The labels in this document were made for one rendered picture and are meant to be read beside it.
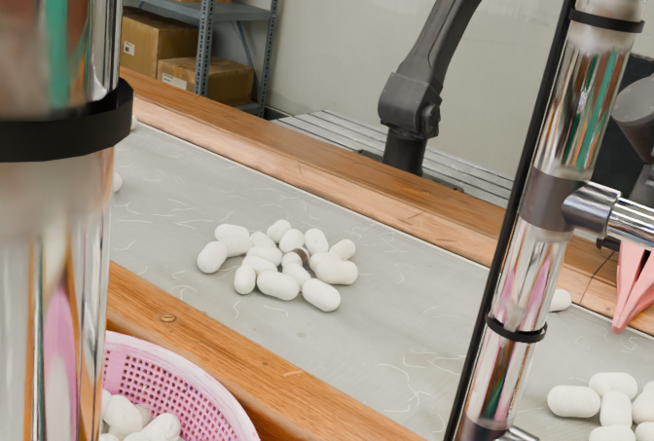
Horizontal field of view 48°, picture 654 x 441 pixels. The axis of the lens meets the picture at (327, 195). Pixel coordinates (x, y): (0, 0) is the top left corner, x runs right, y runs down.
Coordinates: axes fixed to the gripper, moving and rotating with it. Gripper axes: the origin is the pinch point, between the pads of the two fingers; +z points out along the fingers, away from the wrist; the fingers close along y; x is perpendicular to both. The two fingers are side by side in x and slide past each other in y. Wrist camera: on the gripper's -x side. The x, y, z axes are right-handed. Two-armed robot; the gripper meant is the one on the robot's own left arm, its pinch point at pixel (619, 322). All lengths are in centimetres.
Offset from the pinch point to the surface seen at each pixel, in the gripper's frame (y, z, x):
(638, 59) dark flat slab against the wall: -41, -146, 127
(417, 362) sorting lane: -10.8, 13.8, -9.4
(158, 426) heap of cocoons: -18.7, 28.1, -22.1
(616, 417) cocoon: 3.3, 10.7, -8.9
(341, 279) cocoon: -21.1, 9.7, -7.2
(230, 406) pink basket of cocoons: -15.1, 24.9, -22.5
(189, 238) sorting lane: -36.2, 12.9, -8.8
